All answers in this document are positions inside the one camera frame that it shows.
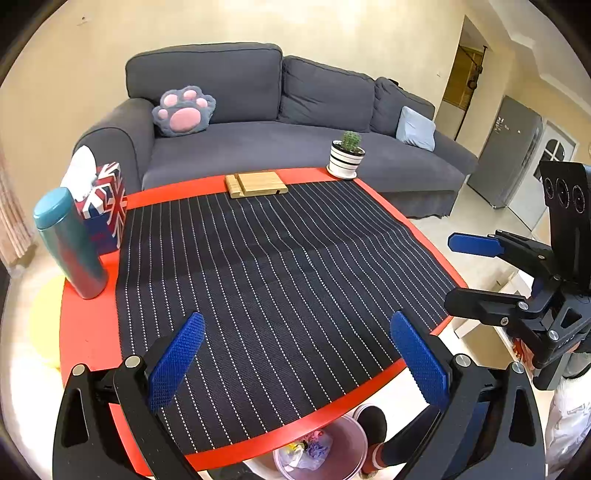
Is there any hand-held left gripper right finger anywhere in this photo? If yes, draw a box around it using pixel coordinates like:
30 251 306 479
390 310 548 480

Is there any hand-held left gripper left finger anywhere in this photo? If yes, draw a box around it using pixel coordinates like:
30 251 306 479
52 311 206 480

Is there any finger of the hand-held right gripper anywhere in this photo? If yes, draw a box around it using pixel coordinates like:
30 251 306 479
444 287 551 326
447 229 557 280

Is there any pink plastic bin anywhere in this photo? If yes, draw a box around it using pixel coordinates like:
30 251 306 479
272 414 370 476

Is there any purple paper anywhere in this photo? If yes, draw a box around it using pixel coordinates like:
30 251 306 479
307 438 333 460

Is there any person's right forearm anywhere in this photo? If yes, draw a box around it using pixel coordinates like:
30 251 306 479
545 374 591 469

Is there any person's right hand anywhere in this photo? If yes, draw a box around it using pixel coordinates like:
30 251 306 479
512 337 536 370

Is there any person's right shoe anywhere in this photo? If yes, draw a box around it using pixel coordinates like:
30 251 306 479
358 405 389 446

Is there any person's right leg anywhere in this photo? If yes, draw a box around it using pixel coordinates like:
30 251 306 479
365 406 444 474

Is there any grey refrigerator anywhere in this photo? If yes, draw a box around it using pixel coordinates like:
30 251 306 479
466 95 543 208

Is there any white door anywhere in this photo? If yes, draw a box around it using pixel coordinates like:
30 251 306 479
510 117 580 232

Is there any light blue cushion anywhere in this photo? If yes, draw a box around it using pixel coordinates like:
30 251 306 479
396 106 437 152

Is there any black striped table mat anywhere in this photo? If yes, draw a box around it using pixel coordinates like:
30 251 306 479
115 178 462 455

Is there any yellow stool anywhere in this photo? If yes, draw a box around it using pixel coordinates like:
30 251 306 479
28 281 65 370

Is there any teal tumbler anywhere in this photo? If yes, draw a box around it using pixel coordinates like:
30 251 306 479
33 187 109 301

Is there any potted cactus striped pot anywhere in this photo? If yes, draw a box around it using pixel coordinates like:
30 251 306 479
326 130 366 180

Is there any brown wooden door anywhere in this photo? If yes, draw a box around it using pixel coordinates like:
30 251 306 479
441 44 488 112

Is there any flag print tissue box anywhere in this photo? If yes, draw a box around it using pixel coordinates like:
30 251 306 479
74 161 129 254

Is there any wooden phone stand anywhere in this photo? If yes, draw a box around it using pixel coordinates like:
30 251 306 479
225 171 289 200

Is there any white tissue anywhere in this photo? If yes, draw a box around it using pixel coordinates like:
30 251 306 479
60 145 99 201

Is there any beige patterned curtain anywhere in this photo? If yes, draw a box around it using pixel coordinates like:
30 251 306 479
0 148 38 266

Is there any dark grey sofa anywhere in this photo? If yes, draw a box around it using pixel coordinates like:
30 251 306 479
73 42 478 220

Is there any grey pink paw cushion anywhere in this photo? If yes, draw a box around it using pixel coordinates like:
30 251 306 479
151 87 217 138

